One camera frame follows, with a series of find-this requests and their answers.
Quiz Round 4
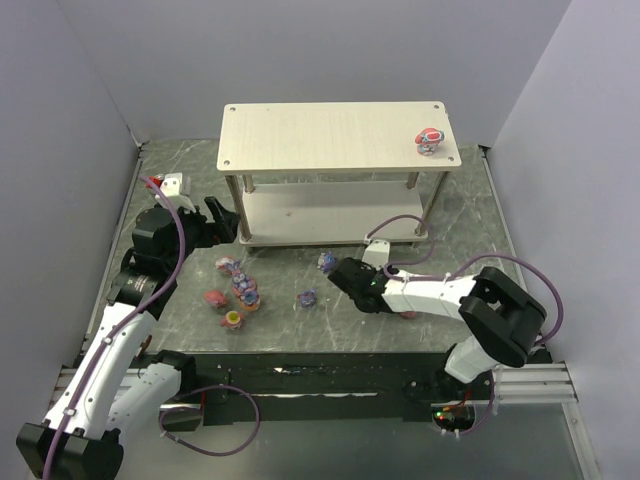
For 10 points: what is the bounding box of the black front base bar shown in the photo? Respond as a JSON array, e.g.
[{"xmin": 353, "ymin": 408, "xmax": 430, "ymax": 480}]
[{"xmin": 182, "ymin": 352, "xmax": 490, "ymax": 426}]

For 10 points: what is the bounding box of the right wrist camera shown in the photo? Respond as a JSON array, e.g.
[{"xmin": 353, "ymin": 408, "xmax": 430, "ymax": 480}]
[{"xmin": 361, "ymin": 238, "xmax": 391, "ymax": 269}]

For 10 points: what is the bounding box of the purple loop cable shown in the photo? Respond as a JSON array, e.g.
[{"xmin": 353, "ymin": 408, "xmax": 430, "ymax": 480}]
[{"xmin": 158, "ymin": 382, "xmax": 263, "ymax": 457}]

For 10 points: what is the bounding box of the pink white toy top-left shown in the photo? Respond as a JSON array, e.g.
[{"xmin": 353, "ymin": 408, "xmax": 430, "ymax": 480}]
[{"xmin": 215, "ymin": 257, "xmax": 240, "ymax": 275}]

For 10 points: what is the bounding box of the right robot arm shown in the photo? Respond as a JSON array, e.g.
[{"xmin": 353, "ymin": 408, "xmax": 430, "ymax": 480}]
[{"xmin": 328, "ymin": 257, "xmax": 547, "ymax": 385}]

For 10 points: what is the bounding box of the white two-tier shelf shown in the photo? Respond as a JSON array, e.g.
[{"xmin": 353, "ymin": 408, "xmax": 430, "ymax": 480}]
[{"xmin": 217, "ymin": 101, "xmax": 462, "ymax": 248}]

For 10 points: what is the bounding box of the pink blue goggles toy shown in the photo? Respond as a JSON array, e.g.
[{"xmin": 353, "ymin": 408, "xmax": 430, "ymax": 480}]
[{"xmin": 414, "ymin": 127, "xmax": 445, "ymax": 156}]

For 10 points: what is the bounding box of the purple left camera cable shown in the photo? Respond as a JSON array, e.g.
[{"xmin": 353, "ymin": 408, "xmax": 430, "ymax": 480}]
[{"xmin": 42, "ymin": 174, "xmax": 189, "ymax": 480}]

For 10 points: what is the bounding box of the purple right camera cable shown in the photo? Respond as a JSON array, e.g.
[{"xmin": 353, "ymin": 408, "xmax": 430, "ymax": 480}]
[{"xmin": 364, "ymin": 214, "xmax": 567, "ymax": 436}]

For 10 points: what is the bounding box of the purple toy centre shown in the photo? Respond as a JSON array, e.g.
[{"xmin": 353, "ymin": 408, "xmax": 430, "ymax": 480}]
[{"xmin": 297, "ymin": 289, "xmax": 317, "ymax": 308}]

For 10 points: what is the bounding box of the purple camera cable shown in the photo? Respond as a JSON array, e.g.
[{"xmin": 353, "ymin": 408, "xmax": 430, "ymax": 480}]
[
  {"xmin": 42, "ymin": 174, "xmax": 189, "ymax": 480},
  {"xmin": 364, "ymin": 214, "xmax": 567, "ymax": 436}
]

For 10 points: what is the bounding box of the small electronics board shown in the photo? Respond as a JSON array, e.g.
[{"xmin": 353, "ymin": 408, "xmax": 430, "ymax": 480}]
[{"xmin": 432, "ymin": 403, "xmax": 477, "ymax": 433}]

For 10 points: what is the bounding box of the pink toy yellow hat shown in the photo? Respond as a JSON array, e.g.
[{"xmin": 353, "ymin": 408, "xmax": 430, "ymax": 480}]
[{"xmin": 220, "ymin": 310, "xmax": 245, "ymax": 330}]

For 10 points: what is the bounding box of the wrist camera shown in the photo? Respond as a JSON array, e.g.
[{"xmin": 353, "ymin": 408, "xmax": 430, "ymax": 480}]
[
  {"xmin": 140, "ymin": 172, "xmax": 196, "ymax": 213},
  {"xmin": 361, "ymin": 238, "xmax": 391, "ymax": 269}
]

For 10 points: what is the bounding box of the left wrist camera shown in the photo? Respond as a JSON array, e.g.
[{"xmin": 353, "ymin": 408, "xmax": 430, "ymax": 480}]
[{"xmin": 140, "ymin": 172, "xmax": 196, "ymax": 213}]

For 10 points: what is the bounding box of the purple white standing toy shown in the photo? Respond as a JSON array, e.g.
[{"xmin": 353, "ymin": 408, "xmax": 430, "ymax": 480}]
[{"xmin": 317, "ymin": 252, "xmax": 337, "ymax": 274}]

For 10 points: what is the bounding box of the orange base purple toy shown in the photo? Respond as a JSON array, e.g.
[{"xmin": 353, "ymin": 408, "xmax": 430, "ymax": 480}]
[{"xmin": 238, "ymin": 290, "xmax": 261, "ymax": 311}]

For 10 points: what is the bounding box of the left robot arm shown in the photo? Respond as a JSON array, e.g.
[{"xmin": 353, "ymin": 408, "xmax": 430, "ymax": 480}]
[{"xmin": 16, "ymin": 197, "xmax": 239, "ymax": 479}]

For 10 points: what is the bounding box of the purple spotted toy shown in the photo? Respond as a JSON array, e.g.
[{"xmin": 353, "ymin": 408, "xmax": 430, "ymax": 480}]
[{"xmin": 231, "ymin": 270, "xmax": 257, "ymax": 297}]

